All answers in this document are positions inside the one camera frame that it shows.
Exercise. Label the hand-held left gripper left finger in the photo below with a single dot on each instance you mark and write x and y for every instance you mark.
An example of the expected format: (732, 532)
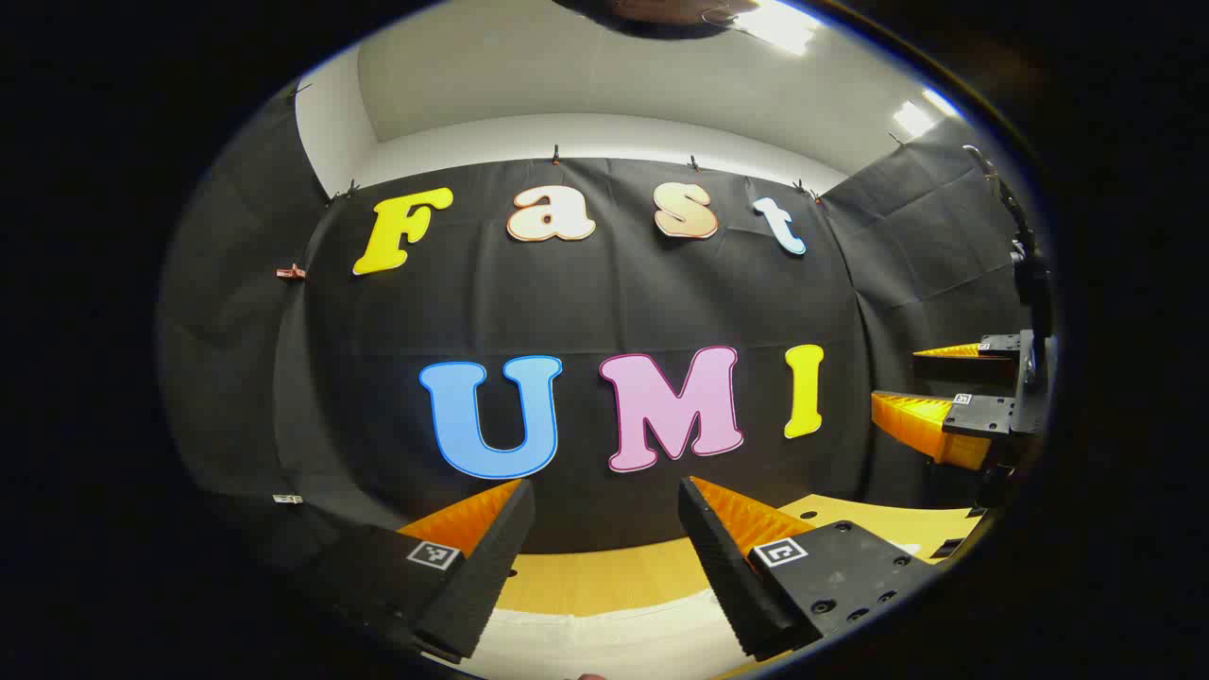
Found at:
(482, 576)

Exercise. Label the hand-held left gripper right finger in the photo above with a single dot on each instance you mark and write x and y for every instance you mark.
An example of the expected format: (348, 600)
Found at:
(727, 576)

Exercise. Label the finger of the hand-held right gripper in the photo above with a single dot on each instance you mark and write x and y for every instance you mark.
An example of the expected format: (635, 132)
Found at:
(978, 416)
(963, 368)

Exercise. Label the white jeans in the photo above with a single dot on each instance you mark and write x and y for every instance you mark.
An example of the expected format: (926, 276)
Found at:
(604, 642)

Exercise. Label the ceiling light panel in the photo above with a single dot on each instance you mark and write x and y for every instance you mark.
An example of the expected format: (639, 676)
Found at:
(913, 119)
(779, 24)

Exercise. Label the black backdrop cloth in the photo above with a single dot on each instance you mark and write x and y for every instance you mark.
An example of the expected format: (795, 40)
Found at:
(586, 302)

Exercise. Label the small red clip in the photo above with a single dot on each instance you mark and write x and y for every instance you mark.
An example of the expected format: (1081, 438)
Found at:
(291, 272)

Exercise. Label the black table edge bracket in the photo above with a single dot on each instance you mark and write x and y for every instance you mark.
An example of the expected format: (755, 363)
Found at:
(946, 548)

